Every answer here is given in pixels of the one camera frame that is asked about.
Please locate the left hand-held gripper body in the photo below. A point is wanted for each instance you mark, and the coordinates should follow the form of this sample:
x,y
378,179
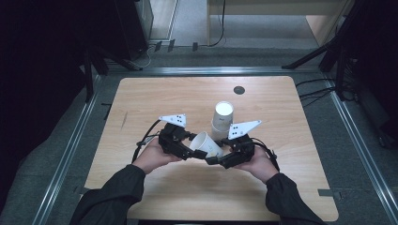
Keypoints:
x,y
172,140

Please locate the stack of white paper cups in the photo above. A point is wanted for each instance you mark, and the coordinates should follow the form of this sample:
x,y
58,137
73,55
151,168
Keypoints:
x,y
222,117

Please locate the light wooden furniture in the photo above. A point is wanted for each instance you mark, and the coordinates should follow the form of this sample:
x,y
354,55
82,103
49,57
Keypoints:
x,y
322,25

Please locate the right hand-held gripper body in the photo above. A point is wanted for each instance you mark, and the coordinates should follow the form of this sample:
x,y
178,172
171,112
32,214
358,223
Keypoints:
x,y
242,150

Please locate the dark cabinet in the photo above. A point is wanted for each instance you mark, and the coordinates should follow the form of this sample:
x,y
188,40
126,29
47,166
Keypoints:
x,y
131,28

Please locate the person's left hand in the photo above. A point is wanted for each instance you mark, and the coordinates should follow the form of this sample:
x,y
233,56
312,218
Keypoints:
x,y
150,157

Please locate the black tripod stand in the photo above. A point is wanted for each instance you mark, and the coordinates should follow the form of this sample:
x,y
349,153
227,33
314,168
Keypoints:
x,y
328,47

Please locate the metal floor rail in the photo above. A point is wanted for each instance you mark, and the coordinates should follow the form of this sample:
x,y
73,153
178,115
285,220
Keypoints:
x,y
67,156
359,146
212,70

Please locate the flower print paper cup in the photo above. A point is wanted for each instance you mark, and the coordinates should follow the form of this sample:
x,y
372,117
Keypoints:
x,y
205,144

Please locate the black metal stand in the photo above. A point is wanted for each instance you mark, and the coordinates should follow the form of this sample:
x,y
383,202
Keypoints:
x,y
89,75

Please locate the round black table grommet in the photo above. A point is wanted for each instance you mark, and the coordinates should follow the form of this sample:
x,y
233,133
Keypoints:
x,y
239,90

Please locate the person's right hand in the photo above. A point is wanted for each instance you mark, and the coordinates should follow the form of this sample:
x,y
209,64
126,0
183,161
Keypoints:
x,y
261,167

